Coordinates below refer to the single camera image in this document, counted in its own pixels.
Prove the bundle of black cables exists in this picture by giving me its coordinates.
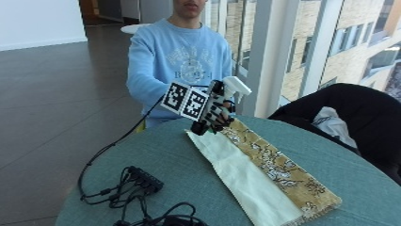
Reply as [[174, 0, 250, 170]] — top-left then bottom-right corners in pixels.
[[78, 166, 210, 226]]

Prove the yellow chair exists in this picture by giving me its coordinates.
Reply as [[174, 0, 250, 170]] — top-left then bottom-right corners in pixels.
[[134, 120, 148, 134]]

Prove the white cloth bag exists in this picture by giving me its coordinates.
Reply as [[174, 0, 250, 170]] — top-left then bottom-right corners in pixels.
[[310, 105, 359, 149]]

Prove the white round table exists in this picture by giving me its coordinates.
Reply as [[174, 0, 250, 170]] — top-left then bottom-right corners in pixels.
[[118, 23, 153, 35]]

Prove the black cable hub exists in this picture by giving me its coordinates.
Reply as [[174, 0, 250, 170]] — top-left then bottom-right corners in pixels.
[[125, 165, 165, 195]]

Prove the black power adapter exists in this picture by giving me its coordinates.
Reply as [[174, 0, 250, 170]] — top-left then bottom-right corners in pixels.
[[160, 214, 208, 226]]

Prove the person in light blue sweatshirt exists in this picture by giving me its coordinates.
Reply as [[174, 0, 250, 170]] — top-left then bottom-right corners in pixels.
[[125, 0, 234, 129]]

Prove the black glove cable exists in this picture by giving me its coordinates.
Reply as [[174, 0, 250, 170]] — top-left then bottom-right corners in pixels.
[[76, 93, 169, 202]]

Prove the white spray bottle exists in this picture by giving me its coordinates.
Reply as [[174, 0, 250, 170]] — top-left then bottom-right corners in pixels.
[[213, 75, 253, 118]]

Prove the black jacket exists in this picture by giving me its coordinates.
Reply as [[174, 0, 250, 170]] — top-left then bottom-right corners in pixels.
[[266, 82, 401, 186]]

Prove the cream and gold patterned cloth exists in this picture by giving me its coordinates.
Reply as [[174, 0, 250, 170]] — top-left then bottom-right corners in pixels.
[[184, 118, 343, 226]]

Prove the white window frame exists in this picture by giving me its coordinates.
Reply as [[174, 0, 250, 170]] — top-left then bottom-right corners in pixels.
[[201, 0, 347, 119]]

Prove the white cube of black markers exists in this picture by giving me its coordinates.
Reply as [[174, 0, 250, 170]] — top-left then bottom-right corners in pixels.
[[158, 81, 210, 122]]

